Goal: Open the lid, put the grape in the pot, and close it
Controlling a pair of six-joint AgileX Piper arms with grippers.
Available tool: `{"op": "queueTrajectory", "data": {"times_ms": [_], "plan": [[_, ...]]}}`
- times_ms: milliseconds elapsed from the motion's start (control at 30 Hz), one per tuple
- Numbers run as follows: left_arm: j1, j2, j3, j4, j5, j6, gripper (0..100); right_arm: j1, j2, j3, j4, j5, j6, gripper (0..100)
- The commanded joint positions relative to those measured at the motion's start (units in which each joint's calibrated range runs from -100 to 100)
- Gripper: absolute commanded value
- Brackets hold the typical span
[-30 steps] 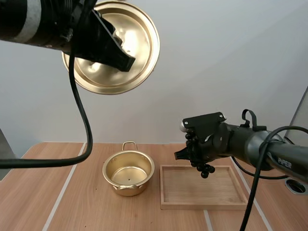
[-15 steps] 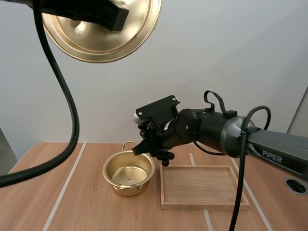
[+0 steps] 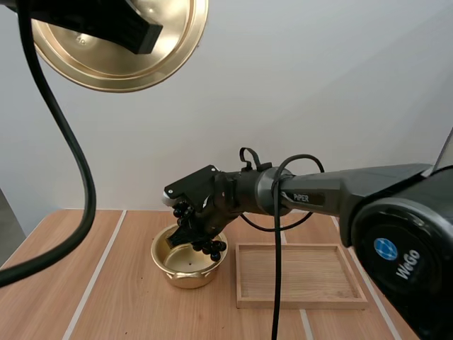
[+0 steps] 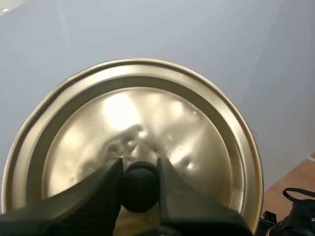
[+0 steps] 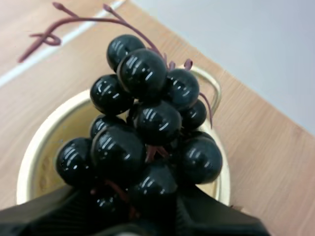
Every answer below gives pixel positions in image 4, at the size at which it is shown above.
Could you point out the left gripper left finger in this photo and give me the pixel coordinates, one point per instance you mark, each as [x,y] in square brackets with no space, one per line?
[73,211]

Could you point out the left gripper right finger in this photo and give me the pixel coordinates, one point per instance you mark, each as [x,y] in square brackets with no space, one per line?
[192,211]

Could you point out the gold lid with black knob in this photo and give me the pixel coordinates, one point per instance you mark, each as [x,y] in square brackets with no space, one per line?
[172,110]

